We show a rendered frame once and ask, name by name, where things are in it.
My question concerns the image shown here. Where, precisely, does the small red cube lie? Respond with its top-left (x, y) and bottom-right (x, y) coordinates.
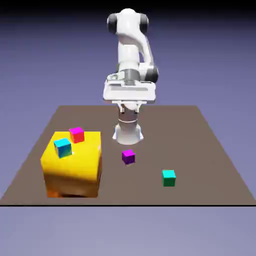
top-left (69, 126), bottom-right (85, 144)

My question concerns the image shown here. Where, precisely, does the large yellow box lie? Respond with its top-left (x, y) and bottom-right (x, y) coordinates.
top-left (40, 130), bottom-right (102, 199)

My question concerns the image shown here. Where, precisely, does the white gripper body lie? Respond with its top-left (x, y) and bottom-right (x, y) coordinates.
top-left (102, 79), bottom-right (157, 105)

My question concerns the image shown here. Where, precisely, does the small green cube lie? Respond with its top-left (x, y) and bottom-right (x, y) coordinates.
top-left (162, 169), bottom-right (177, 188)

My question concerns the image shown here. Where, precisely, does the small purple cube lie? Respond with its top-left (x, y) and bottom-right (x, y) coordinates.
top-left (121, 149), bottom-right (136, 165)

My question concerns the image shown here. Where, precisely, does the small blue cube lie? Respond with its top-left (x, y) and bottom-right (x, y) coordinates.
top-left (53, 137), bottom-right (73, 159)

